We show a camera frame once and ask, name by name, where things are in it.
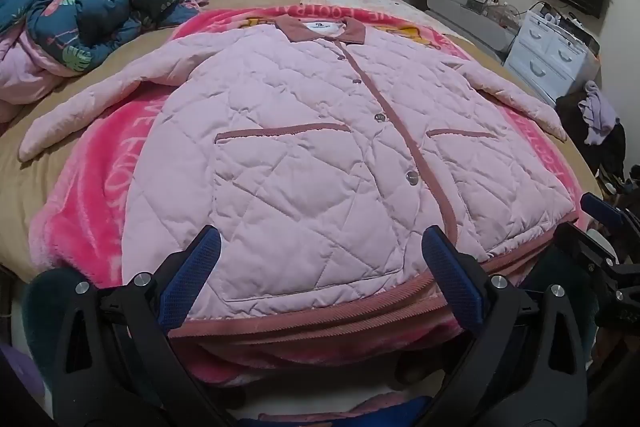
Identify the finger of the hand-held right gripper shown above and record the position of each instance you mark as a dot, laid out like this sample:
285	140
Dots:
597	205
582	242

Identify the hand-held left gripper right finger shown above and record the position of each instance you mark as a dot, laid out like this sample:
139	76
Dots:
452	277

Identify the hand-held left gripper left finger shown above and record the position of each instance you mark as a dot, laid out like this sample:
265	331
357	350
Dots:
192	277

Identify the pink quilted jacket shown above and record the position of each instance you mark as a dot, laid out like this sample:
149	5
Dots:
300	132

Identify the dark clothes heap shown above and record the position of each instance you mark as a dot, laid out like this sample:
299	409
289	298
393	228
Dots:
612	152

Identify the purple garment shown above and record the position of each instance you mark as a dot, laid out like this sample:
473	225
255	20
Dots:
597	112

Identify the pink printed blanket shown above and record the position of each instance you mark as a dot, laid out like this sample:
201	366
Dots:
85	207

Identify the white drawer cabinet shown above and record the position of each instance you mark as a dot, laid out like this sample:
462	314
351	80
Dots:
545	57

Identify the bed with tan sheet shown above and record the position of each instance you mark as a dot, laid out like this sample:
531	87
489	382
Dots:
125	52

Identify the blue floral quilt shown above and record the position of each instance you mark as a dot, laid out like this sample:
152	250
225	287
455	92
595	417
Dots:
100	7

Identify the grey wall shelf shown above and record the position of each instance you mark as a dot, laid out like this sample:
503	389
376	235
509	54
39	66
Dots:
450	2

